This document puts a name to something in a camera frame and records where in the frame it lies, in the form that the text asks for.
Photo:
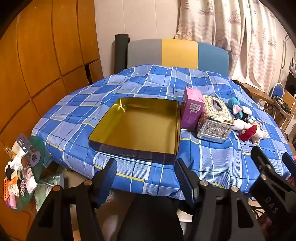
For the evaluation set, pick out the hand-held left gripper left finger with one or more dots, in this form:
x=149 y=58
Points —
x=109 y=180

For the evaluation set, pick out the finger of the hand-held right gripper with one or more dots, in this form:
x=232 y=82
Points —
x=290 y=162
x=260 y=160

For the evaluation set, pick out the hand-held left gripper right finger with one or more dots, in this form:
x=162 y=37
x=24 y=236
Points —
x=183 y=180

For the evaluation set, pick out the red and white sock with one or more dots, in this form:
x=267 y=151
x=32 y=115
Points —
x=248 y=133

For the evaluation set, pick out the white fluffy sock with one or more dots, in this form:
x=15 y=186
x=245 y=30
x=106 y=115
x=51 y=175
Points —
x=240 y=125

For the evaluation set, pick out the blue plush toy pink dress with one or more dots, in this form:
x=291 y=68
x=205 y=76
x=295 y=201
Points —
x=233 y=103

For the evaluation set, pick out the gold square tin box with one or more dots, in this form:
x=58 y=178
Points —
x=138 y=122

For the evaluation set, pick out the silver embossed tissue box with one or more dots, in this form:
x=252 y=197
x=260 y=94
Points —
x=215 y=125

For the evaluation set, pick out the wooden desk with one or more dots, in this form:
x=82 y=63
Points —
x=254 y=91

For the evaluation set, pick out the blue padded chair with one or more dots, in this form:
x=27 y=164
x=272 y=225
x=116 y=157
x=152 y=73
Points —
x=277 y=91

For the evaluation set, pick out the pink cardboard box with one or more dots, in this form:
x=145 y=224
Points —
x=192 y=109

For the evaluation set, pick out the green glass side table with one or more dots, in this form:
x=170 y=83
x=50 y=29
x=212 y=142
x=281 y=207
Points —
x=40 y=148

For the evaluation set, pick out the blue plaid blanket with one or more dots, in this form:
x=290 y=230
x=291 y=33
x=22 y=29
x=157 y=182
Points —
x=92 y=104

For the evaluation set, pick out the grey phone stand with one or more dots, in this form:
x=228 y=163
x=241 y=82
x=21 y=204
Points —
x=34 y=157

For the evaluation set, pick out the smartphone with photo case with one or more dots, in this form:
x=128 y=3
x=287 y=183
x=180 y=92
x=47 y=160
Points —
x=29 y=178

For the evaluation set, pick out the white crumpled cloth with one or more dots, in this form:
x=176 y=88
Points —
x=17 y=160

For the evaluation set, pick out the grey yellow blue padded backrest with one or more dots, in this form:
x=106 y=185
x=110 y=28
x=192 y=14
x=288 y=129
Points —
x=178 y=53

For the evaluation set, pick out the black rolled mat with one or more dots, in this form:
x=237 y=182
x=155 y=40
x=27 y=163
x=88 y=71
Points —
x=120 y=53

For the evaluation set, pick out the beige printed curtain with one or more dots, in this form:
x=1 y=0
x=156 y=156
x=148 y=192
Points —
x=231 y=34

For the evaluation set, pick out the wooden wardrobe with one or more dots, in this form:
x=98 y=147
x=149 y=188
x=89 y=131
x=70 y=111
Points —
x=46 y=46

